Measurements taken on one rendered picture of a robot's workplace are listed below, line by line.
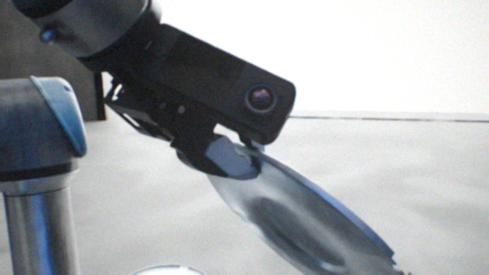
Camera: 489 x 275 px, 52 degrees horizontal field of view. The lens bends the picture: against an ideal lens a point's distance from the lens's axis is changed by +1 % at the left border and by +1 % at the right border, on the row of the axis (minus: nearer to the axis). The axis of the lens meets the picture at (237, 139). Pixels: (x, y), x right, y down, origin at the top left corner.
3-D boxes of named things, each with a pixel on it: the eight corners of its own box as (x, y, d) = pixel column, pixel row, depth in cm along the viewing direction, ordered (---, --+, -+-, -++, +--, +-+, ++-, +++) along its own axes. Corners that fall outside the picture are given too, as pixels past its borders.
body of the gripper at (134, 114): (184, 75, 48) (100, -19, 40) (252, 86, 43) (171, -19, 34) (142, 140, 46) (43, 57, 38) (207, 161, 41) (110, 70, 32)
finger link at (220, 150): (223, 162, 53) (175, 110, 46) (266, 176, 49) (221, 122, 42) (207, 187, 52) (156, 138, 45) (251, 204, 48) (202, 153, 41)
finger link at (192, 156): (231, 144, 47) (181, 86, 41) (245, 148, 46) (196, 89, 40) (205, 186, 45) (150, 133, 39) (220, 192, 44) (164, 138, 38)
